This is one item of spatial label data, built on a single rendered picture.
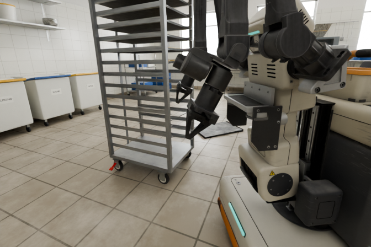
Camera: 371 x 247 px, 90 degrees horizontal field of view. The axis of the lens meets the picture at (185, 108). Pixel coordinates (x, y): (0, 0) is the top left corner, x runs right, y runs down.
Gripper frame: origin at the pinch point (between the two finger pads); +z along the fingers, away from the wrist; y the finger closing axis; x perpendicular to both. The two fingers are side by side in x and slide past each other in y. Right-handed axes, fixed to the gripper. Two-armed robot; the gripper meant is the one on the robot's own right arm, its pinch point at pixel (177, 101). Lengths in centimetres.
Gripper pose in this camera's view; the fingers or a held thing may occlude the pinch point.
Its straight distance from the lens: 92.4
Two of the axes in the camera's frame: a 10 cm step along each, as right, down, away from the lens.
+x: 8.9, 4.0, 2.1
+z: -4.4, 8.8, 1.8
